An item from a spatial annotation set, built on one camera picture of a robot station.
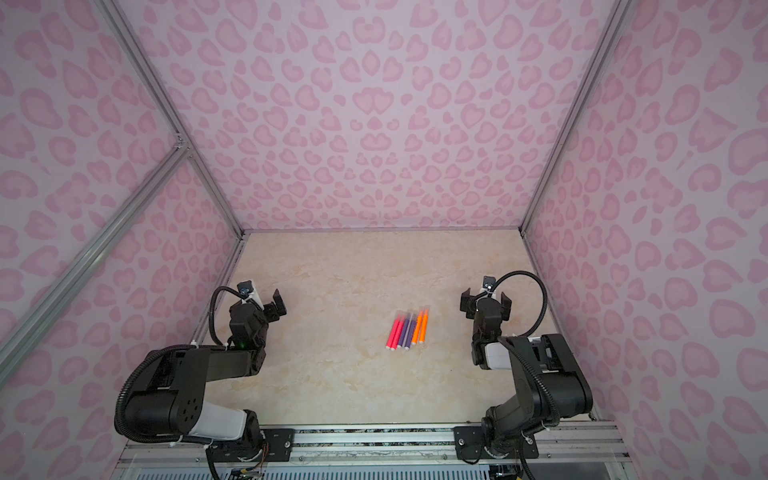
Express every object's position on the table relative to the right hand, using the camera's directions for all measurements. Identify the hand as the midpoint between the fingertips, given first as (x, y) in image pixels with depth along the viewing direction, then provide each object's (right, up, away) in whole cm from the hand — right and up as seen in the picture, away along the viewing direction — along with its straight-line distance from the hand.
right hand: (488, 288), depth 91 cm
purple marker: (-26, -13, +1) cm, 29 cm away
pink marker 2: (-28, -14, +1) cm, 31 cm away
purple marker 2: (-24, -13, +1) cm, 27 cm away
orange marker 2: (-19, -12, +1) cm, 23 cm away
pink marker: (-29, -14, +2) cm, 32 cm away
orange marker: (-22, -12, +1) cm, 25 cm away
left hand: (-68, 0, -1) cm, 68 cm away
